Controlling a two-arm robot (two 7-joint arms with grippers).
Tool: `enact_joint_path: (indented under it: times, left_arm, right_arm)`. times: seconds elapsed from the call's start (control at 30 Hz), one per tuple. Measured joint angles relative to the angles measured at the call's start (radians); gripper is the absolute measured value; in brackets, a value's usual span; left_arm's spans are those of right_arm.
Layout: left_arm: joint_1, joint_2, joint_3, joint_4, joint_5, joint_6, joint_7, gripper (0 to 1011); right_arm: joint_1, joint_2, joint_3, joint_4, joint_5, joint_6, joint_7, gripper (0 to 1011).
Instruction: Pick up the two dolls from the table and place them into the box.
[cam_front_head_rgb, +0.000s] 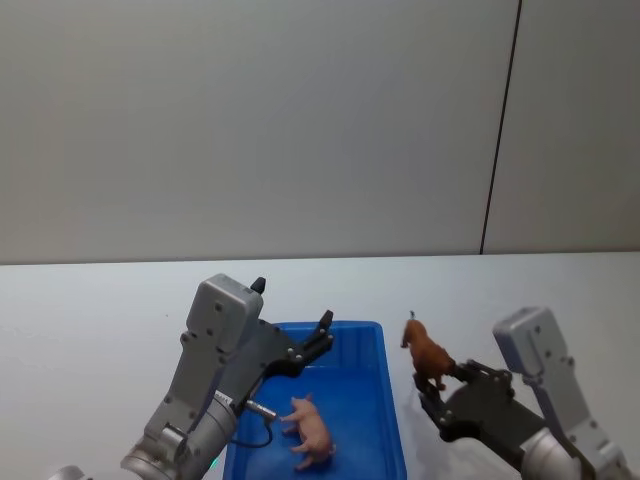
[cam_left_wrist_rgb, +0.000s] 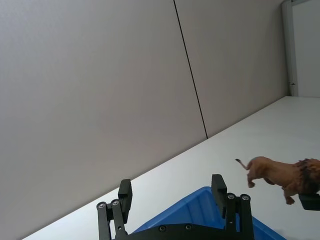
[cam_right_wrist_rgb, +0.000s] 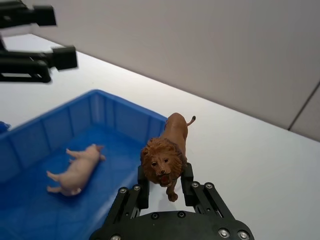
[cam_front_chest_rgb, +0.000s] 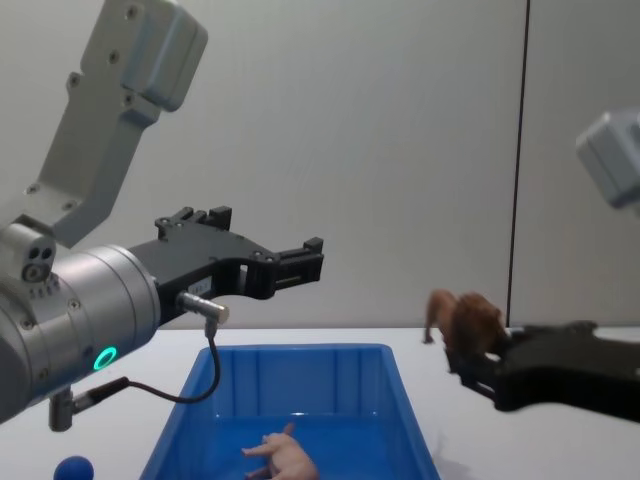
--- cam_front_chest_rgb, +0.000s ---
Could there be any brown toy lion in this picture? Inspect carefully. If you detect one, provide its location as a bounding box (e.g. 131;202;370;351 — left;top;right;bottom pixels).
422;288;506;359

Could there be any thin dark gripper cable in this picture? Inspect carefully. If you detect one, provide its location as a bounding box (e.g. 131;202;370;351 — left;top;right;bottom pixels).
48;291;231;432

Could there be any blue plastic bin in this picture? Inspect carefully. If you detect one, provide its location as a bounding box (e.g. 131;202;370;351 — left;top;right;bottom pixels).
137;342;444;480

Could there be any pink toy pig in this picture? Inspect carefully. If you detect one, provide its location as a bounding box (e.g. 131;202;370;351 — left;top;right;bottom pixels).
241;422;321;480

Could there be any small blue ball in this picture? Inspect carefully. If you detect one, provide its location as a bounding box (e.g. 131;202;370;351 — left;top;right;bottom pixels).
53;454;96;480

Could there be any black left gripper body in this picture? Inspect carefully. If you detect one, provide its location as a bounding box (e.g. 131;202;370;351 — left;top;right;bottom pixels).
127;228;275;327

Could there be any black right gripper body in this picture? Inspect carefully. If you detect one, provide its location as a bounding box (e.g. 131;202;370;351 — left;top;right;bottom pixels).
492;321;640;422

